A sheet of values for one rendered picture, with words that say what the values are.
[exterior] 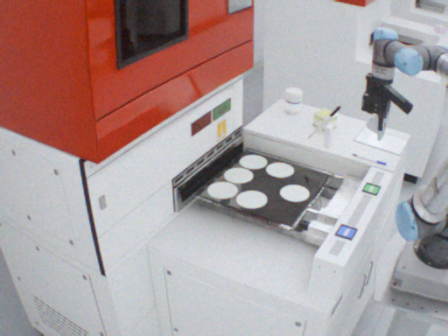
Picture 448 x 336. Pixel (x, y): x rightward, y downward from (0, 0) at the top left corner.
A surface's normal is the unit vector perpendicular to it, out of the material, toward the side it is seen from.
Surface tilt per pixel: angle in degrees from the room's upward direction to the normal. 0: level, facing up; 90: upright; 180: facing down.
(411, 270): 1
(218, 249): 0
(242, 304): 90
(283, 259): 0
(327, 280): 90
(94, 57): 90
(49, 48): 90
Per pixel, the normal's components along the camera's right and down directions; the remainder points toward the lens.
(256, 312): -0.51, 0.44
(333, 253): 0.00, -0.86
